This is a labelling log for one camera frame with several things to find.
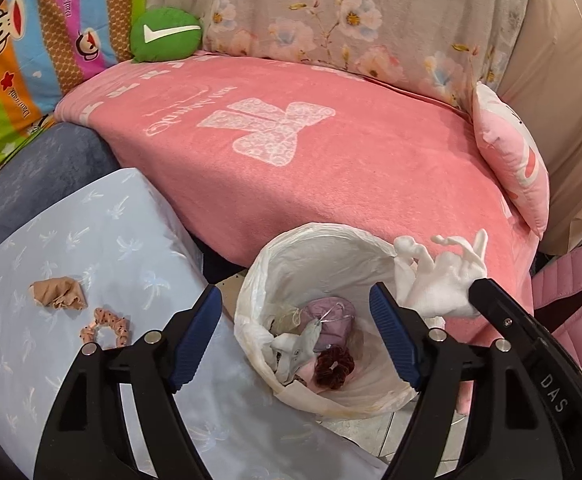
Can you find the pink dotted scrunchie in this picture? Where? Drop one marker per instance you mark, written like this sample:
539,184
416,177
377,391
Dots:
113,327

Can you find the pink backpack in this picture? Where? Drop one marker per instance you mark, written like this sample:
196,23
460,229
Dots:
576,300

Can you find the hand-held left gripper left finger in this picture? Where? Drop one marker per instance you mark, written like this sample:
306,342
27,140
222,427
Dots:
196,340

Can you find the pink blanket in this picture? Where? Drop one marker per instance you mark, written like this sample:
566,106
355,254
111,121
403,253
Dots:
351,195

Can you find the beige curtain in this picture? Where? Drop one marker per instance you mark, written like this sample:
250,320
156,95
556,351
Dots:
561,110

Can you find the green round cushion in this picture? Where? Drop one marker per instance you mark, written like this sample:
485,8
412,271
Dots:
166,35

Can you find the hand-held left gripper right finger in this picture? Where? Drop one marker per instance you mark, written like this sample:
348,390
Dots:
396,335

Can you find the white lined bin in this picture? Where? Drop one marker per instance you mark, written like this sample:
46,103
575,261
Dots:
271,270

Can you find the white sock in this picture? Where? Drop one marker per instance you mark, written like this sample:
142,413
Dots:
291,352

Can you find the blue grey pillow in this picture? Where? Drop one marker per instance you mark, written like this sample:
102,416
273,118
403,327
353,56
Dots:
36,185

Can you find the white knit glove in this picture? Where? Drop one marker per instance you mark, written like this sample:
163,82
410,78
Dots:
436,285

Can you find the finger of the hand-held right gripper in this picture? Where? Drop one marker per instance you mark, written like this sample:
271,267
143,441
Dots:
501,315

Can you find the beige cloth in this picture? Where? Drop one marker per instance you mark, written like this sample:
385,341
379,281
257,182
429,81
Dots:
58,294

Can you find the colourful cartoon blanket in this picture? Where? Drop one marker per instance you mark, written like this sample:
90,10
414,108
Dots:
46,60

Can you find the light blue palm print sheet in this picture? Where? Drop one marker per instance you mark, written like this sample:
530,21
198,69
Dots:
71,385

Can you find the floral quilt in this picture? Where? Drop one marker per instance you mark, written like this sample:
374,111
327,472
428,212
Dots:
371,15

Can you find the dark red scrunchie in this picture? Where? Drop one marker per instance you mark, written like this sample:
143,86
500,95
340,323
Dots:
333,367

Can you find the pink pillow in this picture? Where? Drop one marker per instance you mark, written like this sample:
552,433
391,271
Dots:
511,160

